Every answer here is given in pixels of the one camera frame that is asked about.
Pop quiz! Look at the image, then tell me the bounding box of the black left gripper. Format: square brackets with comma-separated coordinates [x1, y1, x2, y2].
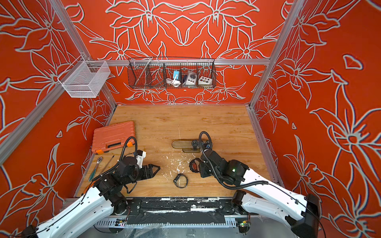
[123, 164, 161, 186]

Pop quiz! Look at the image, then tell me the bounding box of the black digital square watch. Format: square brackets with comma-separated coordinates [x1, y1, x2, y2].
[189, 158, 203, 173]

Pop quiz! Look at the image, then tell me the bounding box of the black watch placed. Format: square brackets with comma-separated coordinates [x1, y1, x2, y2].
[203, 140, 212, 150]

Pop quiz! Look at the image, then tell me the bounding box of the black chunky sport watch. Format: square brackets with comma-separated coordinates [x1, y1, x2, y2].
[173, 173, 189, 189]

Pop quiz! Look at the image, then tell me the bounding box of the black watch dark red dial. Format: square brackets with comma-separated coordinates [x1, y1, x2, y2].
[191, 140, 199, 150]

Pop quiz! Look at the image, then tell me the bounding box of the dark wooden watch stand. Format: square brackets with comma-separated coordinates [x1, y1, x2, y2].
[172, 139, 213, 153]

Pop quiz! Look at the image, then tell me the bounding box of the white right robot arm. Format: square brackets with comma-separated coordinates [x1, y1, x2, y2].
[198, 131, 323, 238]

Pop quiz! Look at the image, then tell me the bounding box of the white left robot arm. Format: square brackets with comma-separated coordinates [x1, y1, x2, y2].
[20, 149, 160, 238]

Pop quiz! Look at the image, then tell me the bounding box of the orange plastic tool case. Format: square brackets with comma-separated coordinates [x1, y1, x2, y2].
[91, 121, 136, 155]

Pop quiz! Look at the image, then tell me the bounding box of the small circuit board left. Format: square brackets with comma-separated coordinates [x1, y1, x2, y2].
[115, 218, 128, 227]

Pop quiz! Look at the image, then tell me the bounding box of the small circuit board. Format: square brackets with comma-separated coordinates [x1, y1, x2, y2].
[115, 218, 128, 227]
[238, 220, 251, 234]

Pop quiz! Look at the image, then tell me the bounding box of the small circuit board right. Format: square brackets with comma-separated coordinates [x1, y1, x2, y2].
[238, 220, 251, 234]

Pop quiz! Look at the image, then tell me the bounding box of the white box with dots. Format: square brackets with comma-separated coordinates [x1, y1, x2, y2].
[198, 76, 212, 87]

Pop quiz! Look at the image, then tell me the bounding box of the white grey round device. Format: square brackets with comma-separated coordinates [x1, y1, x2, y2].
[185, 71, 197, 86]

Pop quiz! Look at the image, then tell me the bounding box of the blue white small box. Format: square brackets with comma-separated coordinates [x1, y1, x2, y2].
[173, 70, 181, 81]

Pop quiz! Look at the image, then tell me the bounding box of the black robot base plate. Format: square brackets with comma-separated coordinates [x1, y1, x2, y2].
[106, 197, 249, 227]

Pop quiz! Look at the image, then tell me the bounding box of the green handled ratchet wrench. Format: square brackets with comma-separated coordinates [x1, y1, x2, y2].
[88, 157, 103, 182]

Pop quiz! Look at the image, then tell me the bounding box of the black wire wall basket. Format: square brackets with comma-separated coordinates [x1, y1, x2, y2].
[127, 57, 217, 89]

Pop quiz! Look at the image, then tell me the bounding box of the white mesh wall basket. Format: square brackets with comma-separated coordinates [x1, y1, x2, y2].
[58, 61, 111, 98]

